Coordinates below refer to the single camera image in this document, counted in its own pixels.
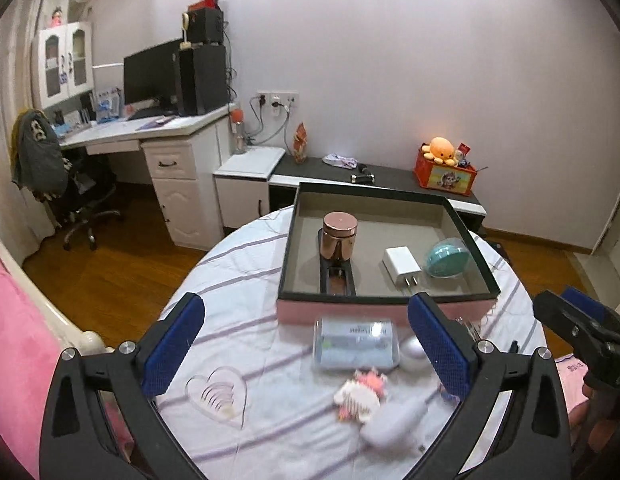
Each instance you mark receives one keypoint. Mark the white bed frame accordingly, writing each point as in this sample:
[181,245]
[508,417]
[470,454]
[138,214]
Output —
[45,310]

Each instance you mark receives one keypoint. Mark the white hutch cabinet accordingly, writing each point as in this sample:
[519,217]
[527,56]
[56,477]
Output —
[65,62]

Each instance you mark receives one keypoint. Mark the small black dumbbell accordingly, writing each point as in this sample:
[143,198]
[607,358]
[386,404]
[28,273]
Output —
[364,176]

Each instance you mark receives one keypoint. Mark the small pink doll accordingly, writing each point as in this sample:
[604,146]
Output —
[55,16]

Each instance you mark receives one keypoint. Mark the black computer monitor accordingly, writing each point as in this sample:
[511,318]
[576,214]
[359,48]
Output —
[150,77]

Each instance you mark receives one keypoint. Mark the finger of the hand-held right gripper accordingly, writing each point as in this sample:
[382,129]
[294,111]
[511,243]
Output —
[569,325]
[589,302]

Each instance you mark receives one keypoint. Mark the rose gold jar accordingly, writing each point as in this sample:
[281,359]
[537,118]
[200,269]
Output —
[340,235]

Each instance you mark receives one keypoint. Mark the pink printed quilt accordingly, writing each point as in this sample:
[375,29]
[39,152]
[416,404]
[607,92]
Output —
[572,380]

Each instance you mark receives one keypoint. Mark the teal round case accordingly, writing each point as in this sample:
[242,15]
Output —
[444,262]

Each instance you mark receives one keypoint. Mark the pink box with dark rim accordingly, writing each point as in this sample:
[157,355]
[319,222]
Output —
[384,225]

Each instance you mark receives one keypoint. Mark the red snack bag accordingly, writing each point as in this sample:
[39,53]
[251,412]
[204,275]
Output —
[300,145]

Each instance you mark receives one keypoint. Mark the red toy box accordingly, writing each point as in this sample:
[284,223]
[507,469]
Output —
[444,180]

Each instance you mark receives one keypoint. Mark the black white low cabinet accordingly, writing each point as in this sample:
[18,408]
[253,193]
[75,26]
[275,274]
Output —
[247,170]

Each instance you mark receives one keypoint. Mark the white crumpled cloth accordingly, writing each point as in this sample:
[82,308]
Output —
[340,160]

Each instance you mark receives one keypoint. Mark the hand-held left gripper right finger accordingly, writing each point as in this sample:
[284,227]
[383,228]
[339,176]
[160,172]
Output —
[439,347]

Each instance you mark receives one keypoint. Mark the clear plastic case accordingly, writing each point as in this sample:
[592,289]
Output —
[357,345]

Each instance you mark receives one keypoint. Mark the clear bottle with red cap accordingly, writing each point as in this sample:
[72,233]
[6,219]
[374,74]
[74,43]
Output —
[238,132]

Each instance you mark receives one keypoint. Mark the orange octopus plush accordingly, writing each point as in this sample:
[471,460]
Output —
[438,150]

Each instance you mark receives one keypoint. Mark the white wall power outlet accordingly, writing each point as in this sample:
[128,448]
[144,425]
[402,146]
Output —
[277,101]

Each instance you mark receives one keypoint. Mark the black office chair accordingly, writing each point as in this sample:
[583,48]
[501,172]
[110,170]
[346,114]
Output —
[85,195]

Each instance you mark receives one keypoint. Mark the grey skull hoodie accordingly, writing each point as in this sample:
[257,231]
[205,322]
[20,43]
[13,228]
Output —
[35,155]

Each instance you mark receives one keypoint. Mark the beige desk webcam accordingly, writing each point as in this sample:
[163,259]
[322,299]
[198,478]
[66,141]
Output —
[186,27]

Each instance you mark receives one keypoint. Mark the black keyboard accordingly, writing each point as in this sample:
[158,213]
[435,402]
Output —
[145,113]

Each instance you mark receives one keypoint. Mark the small red white packet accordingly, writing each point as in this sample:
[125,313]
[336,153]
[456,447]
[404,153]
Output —
[464,151]

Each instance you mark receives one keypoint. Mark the silver oval compact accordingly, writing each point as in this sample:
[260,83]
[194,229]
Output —
[413,352]

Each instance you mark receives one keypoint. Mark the white charger plug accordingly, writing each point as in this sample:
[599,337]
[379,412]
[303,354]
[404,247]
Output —
[399,265]

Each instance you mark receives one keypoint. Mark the pink plush blanket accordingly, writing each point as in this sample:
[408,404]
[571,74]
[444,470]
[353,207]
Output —
[17,350]

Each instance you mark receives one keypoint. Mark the white electric shaver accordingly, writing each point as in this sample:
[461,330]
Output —
[392,422]

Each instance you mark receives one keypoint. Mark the white desk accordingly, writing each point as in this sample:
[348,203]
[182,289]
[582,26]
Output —
[175,160]

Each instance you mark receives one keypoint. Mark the beige curtain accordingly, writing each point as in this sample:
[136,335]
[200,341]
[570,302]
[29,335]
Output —
[10,85]

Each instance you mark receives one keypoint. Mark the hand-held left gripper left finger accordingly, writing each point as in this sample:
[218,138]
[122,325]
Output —
[172,347]

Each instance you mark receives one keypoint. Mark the black speaker box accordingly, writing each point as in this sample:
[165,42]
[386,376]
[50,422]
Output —
[206,25]

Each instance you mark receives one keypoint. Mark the blue boxes on desk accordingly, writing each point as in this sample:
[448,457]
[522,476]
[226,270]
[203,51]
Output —
[107,107]

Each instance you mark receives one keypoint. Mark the black computer tower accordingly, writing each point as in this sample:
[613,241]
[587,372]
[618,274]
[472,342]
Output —
[202,80]

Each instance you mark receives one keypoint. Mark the black bathroom scale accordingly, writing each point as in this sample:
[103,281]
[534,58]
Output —
[499,252]

